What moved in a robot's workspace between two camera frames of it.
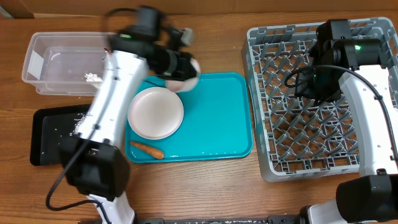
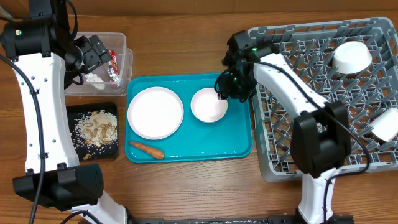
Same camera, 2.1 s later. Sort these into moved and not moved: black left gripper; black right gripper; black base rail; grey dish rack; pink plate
Moved: black right gripper; black left gripper
Not moved: grey dish rack; pink plate; black base rail
